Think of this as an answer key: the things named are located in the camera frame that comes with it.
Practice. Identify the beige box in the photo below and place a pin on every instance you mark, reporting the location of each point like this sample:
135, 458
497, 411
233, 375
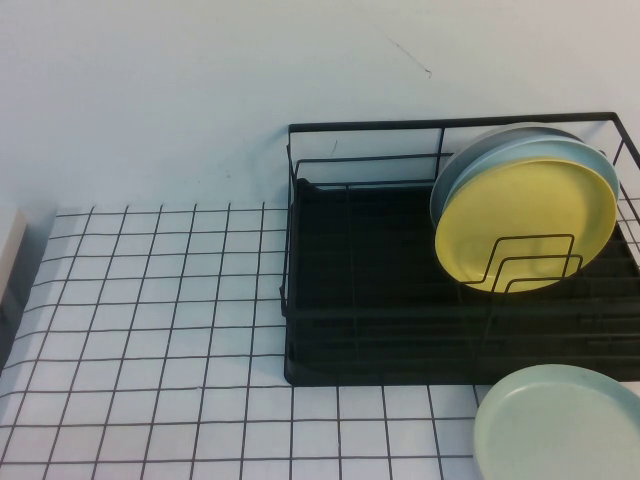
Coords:
11, 250

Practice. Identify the black plastic drip tray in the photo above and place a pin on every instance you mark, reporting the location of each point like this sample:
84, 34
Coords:
375, 240

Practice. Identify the light blue round plate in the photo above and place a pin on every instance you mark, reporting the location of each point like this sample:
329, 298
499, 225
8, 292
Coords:
592, 156

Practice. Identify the pale green round plate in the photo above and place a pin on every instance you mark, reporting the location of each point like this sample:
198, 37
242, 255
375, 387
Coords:
560, 425

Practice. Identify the grey round plate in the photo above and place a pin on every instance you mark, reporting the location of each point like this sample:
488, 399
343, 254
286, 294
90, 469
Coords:
520, 132

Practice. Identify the yellow round plate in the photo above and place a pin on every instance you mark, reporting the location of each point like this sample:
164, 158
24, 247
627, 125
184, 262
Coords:
525, 210

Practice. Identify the white grid pattern tablecloth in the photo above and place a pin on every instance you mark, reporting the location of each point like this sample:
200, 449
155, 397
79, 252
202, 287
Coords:
150, 350

